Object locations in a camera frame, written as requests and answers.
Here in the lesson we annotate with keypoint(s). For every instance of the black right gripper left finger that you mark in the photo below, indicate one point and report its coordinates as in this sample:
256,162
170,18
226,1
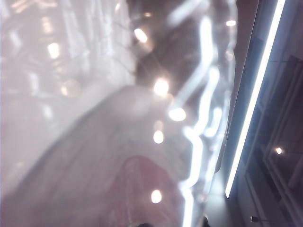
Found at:
142,224

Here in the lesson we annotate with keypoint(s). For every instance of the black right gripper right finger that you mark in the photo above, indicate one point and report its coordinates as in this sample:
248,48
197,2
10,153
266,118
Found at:
206,222

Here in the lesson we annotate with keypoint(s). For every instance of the clear water bottle red label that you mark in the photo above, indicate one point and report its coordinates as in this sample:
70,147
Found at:
106,118

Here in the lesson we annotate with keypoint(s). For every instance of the long ceiling light strip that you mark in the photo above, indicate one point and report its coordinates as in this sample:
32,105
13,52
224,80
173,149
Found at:
255,99

